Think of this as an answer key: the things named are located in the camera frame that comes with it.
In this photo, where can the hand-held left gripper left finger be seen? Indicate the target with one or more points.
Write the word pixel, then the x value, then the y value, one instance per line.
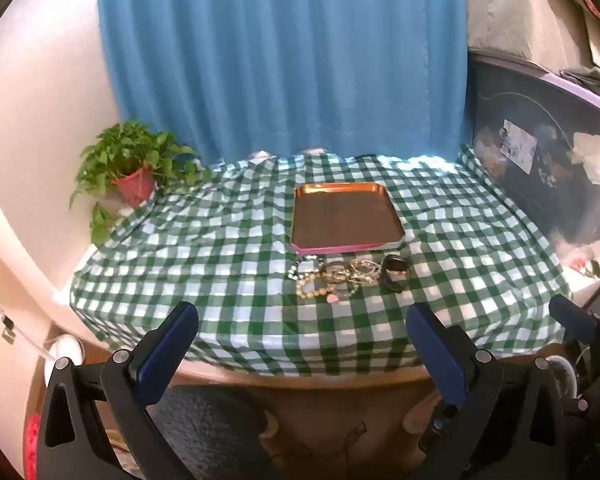
pixel 167 341

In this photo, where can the dark grey rug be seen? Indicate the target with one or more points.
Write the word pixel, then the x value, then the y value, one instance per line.
pixel 205 425

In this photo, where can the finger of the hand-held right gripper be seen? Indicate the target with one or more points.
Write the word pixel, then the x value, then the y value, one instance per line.
pixel 574 317

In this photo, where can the clear storage bin purple lid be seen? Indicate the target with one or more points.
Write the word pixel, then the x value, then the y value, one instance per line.
pixel 540 170

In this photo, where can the copper tray pink blue rim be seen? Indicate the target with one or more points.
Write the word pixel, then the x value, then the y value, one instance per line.
pixel 345 217

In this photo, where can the blue curtain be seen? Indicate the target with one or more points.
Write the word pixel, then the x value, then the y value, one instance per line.
pixel 280 55

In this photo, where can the green white checkered tablecloth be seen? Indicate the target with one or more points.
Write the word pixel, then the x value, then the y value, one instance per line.
pixel 205 280

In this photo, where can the white round appliance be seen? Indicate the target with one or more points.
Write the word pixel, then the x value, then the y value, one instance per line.
pixel 65 350

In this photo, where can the black wristwatch green accent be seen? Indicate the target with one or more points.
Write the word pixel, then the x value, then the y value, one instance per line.
pixel 396 271

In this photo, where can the white round object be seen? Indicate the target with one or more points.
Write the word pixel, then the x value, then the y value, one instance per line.
pixel 562 372

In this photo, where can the grey fabric box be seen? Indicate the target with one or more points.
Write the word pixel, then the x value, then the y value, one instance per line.
pixel 520 10

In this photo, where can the green potted plant red pot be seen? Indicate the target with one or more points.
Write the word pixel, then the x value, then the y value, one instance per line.
pixel 130 160

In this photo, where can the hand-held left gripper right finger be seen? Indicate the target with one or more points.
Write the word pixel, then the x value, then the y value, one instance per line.
pixel 437 351

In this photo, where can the black plug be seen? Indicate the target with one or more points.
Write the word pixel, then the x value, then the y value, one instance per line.
pixel 9 329

